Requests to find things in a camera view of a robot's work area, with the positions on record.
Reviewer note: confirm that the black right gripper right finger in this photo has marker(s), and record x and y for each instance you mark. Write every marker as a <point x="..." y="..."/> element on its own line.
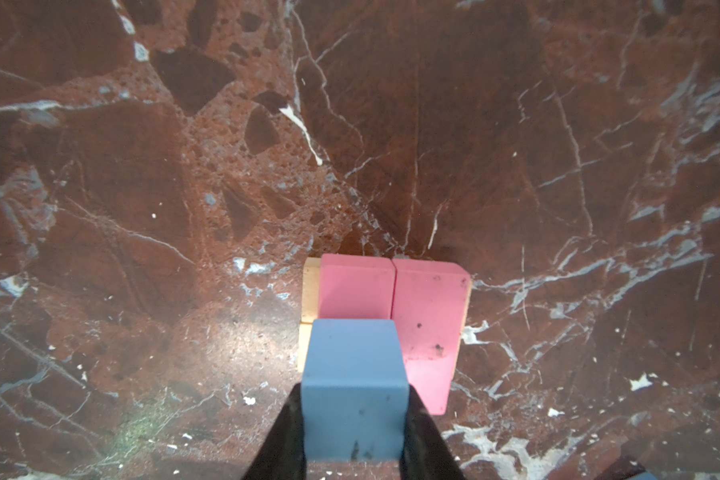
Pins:
<point x="425" y="454"/>

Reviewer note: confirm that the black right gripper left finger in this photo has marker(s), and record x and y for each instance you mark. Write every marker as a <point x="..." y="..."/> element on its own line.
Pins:
<point x="281" y="456"/>

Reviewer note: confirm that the light blue cube block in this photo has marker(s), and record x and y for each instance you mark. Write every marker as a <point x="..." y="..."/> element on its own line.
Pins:
<point x="354" y="392"/>

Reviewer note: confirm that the pink block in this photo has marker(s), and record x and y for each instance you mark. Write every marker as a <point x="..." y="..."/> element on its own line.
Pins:
<point x="430" y="305"/>
<point x="356" y="287"/>

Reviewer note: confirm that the natural wood long block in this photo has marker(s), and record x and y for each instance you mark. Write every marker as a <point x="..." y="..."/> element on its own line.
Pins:
<point x="310" y="290"/>

